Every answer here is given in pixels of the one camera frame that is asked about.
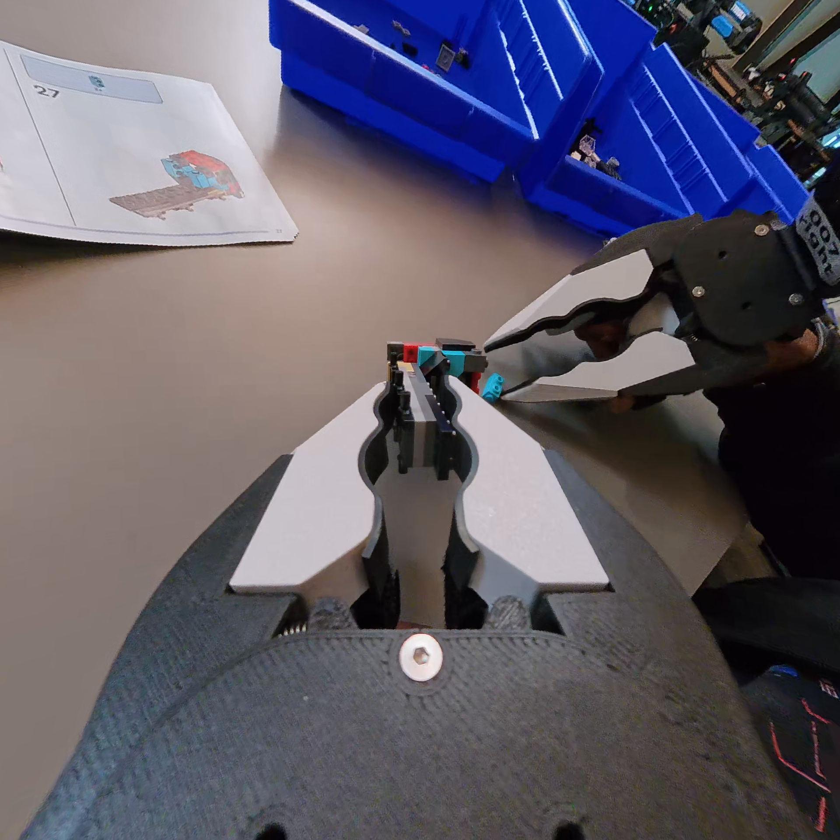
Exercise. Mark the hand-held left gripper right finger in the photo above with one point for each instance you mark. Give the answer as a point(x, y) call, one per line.
point(525, 518)

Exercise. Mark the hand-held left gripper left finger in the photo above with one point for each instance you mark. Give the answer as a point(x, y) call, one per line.
point(308, 512)

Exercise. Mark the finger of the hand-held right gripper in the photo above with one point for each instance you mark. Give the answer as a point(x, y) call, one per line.
point(590, 282)
point(623, 374)

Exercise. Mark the small teal toy brick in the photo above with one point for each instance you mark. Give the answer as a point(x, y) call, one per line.
point(493, 387)

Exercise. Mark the toy brick truck model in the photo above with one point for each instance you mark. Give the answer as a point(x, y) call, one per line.
point(420, 439)

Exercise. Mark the grey desk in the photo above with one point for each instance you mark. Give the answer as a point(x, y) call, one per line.
point(164, 367)

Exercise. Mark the person's right hand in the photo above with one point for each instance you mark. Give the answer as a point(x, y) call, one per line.
point(797, 348)

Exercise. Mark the cluster of small bricks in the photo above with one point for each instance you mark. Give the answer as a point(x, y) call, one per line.
point(597, 157)

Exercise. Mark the person's black clothing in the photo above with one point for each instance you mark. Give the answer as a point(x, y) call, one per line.
point(787, 459)

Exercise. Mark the grey square toy brick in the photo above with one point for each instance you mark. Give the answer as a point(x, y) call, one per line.
point(446, 58)

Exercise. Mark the large blue storage bin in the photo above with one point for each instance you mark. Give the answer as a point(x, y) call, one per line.
point(394, 98)

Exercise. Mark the black chair with red lines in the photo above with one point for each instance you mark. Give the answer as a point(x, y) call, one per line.
point(787, 722)

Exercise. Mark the brick building instruction booklet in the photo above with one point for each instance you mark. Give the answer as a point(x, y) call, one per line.
point(131, 151)

